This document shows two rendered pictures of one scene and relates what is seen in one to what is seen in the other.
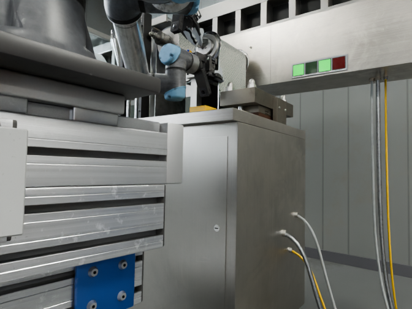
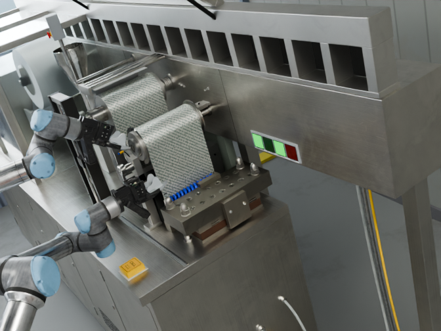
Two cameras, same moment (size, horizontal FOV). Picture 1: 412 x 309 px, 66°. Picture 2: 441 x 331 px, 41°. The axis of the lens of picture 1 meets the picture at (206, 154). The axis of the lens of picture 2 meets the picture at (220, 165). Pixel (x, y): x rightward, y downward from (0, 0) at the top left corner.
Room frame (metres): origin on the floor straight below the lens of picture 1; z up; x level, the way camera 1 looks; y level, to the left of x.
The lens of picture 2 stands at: (-0.28, -1.11, 2.05)
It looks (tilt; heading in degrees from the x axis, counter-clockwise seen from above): 26 degrees down; 26
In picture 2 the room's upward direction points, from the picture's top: 16 degrees counter-clockwise
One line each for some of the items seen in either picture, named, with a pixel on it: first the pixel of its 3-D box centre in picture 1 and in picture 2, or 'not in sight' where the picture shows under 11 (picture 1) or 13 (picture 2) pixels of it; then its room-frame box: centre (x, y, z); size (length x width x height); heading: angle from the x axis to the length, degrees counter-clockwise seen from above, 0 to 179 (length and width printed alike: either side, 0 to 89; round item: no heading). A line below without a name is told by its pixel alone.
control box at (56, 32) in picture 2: not in sight; (53, 27); (1.74, 0.43, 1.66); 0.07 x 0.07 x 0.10; 39
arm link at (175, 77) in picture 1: (170, 84); (98, 241); (1.14, 0.13, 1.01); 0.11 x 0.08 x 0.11; 93
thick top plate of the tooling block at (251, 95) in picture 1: (259, 105); (216, 196); (1.42, -0.24, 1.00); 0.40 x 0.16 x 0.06; 144
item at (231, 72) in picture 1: (232, 83); (184, 167); (1.46, -0.12, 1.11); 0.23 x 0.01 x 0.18; 144
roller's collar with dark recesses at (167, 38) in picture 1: (163, 40); (97, 115); (1.52, 0.22, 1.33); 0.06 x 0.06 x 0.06; 54
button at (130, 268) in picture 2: (203, 111); (132, 267); (1.11, 0.01, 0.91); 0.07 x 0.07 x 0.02; 54
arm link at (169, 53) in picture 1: (175, 58); (92, 218); (1.14, 0.12, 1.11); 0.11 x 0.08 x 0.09; 144
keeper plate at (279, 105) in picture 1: (280, 111); (237, 209); (1.38, -0.32, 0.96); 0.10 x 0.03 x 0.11; 144
